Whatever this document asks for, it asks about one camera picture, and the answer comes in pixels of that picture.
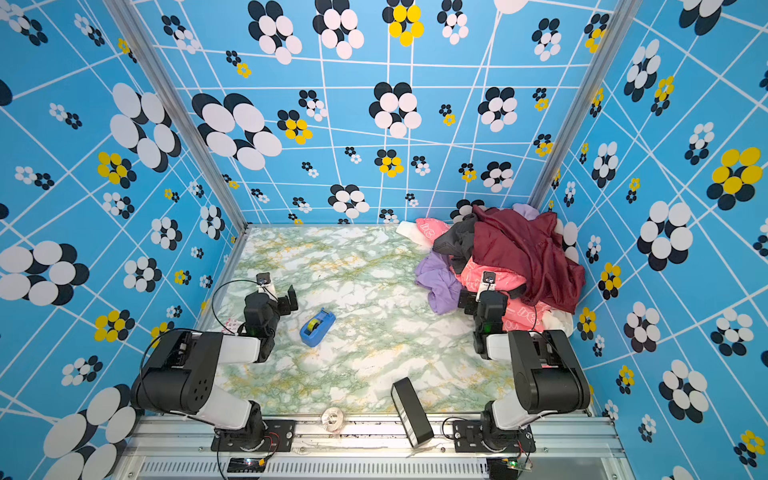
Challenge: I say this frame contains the light lavender cloth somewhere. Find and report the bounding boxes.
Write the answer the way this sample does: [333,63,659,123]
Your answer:
[512,203,540,221]

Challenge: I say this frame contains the black rectangular light panel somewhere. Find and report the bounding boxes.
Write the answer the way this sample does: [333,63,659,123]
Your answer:
[391,377,434,448]

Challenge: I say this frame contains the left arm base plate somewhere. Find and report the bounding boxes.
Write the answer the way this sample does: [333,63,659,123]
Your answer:
[210,419,297,453]

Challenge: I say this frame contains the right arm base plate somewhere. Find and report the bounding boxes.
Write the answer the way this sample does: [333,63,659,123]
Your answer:
[449,419,537,455]

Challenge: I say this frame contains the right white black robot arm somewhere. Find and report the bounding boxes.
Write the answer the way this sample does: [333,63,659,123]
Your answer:
[473,290,590,452]

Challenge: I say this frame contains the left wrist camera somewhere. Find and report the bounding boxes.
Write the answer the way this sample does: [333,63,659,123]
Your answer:
[256,272,277,300]

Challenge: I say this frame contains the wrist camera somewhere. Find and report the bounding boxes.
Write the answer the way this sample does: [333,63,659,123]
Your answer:
[256,272,277,300]
[476,271,496,301]

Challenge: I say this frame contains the pink printed cloth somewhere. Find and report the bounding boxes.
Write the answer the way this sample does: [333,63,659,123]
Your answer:
[415,217,562,335]

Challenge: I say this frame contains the aluminium front rail frame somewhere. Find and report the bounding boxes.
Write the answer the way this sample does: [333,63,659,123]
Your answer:
[114,414,635,479]

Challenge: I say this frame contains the clear round lens knob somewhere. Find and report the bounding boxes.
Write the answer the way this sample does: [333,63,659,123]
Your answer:
[321,407,344,433]

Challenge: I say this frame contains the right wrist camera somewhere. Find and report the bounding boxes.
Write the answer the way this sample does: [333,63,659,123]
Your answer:
[476,271,496,301]

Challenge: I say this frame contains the maroon cloth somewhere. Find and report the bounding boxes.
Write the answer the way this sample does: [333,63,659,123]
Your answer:
[473,206,586,314]

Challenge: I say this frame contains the blue tape dispenser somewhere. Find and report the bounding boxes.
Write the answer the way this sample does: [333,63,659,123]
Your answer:
[300,309,336,348]

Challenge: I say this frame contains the dark grey cloth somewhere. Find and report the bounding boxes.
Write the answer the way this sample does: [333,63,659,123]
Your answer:
[432,214,478,274]

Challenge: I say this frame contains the purple cloth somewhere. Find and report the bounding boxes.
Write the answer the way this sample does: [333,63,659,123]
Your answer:
[414,251,462,315]

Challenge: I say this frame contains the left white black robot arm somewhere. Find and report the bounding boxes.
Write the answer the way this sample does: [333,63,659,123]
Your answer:
[132,287,298,454]

